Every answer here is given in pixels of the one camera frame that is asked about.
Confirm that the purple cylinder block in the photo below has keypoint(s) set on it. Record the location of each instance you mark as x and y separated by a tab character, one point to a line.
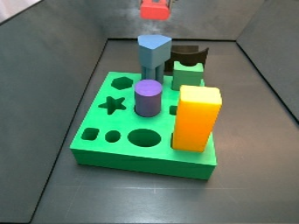
149	98

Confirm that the green foam shape-sorter base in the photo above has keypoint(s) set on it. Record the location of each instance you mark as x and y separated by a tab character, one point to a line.
118	139

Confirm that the red square-circle object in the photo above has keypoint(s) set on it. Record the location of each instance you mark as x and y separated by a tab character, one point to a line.
155	9

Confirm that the green notched block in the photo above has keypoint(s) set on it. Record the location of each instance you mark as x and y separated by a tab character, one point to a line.
186	75

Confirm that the yellow rectangular block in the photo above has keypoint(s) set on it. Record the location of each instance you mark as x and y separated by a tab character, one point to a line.
197	114

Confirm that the black curved fixture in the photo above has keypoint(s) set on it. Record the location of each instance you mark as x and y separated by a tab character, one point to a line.
189	55

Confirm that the blue triangular block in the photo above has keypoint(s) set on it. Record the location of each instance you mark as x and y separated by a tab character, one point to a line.
154	53

